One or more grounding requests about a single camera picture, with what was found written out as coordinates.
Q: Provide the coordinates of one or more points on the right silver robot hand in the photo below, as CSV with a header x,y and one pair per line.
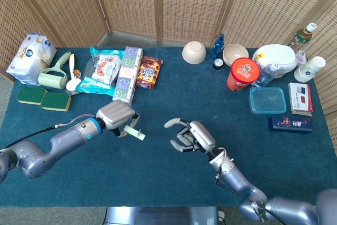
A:
x,y
202,135

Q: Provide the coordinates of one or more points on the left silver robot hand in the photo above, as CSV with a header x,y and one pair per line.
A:
x,y
114,113

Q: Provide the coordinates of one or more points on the small pale green stick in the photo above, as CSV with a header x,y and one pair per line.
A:
x,y
131,130

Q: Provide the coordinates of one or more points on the pale green sticky note sheet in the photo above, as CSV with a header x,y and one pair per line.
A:
x,y
139,132

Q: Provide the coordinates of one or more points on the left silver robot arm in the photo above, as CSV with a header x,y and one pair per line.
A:
x,y
39,159

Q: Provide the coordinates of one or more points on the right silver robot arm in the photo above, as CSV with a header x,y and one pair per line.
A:
x,y
237,180

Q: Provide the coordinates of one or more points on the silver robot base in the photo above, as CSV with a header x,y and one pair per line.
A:
x,y
158,215

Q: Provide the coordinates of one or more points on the pastel tissue pack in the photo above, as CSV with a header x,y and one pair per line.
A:
x,y
126,77

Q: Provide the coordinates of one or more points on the blue carpet table mat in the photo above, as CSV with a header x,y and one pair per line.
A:
x,y
184,98

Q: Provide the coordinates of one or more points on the teal clear snack bag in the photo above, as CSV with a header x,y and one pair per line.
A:
x,y
102,69

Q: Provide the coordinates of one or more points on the white spoon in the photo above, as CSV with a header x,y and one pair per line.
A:
x,y
72,84

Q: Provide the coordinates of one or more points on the brown cookie pack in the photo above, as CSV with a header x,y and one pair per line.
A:
x,y
148,73

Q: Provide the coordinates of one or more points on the small orange candy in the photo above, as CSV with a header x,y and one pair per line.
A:
x,y
77,72

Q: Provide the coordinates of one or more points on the green yellow sponge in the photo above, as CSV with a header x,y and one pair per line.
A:
x,y
30,94
55,101

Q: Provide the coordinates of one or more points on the pale green lint roller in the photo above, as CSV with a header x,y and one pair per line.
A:
x,y
51,78

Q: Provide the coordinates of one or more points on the small black jar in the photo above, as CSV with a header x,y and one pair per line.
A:
x,y
218,64

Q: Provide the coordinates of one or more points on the clear container blue lid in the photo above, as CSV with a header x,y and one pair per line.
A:
x,y
267,101

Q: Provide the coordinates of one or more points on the red lidded can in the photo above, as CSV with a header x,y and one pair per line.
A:
x,y
242,73

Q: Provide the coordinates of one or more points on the beige bowl upside down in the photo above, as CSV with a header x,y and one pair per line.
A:
x,y
194,52

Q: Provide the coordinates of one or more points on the clear water bottle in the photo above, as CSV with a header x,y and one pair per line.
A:
x,y
264,76

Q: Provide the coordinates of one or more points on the beige upright bowl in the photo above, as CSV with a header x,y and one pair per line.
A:
x,y
234,53

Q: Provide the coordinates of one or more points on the dark blue patterned box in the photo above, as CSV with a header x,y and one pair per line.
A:
x,y
289,124

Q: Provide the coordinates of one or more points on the blue spray bottle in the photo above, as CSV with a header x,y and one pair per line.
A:
x,y
217,48

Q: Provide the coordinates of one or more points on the white food bag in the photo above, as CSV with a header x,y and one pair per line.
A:
x,y
29,61

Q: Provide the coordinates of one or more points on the white red card box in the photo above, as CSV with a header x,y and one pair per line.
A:
x,y
300,98

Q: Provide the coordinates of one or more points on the white plastic jug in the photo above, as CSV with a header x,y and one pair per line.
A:
x,y
279,56

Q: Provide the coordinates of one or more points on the small purple pack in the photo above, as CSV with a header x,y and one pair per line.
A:
x,y
301,57

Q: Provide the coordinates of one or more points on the stacked paper cups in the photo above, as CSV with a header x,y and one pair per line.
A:
x,y
310,69

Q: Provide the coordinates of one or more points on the woven wooden folding screen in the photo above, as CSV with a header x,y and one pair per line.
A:
x,y
184,3

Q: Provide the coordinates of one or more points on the green tea bottle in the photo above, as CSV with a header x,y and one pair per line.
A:
x,y
302,36

